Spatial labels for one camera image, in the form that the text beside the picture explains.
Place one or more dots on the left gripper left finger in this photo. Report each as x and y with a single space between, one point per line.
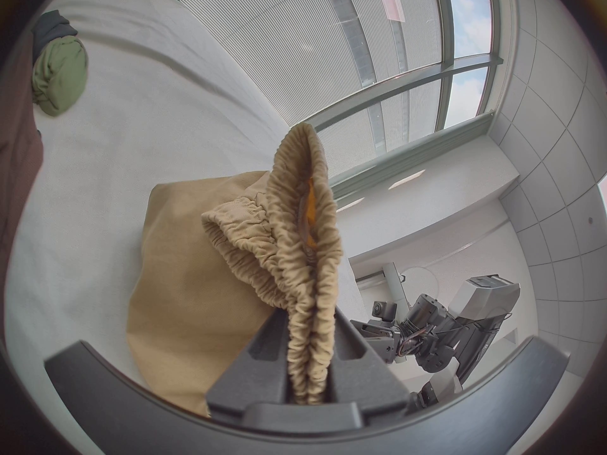
256 372

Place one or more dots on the black garment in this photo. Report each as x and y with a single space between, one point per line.
52 26

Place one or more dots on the window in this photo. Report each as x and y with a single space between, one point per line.
332 40

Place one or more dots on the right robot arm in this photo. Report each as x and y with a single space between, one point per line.
483 301

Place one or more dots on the green garment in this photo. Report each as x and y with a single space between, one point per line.
59 78

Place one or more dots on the tan shorts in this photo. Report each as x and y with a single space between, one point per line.
189 277

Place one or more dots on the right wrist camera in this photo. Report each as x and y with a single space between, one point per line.
384 311

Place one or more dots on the bed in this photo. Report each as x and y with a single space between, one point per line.
142 112

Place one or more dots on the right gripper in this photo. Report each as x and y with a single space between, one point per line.
381 346

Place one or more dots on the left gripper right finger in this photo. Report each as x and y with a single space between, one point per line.
365 377

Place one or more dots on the brown knit garment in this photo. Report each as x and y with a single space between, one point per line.
19 159

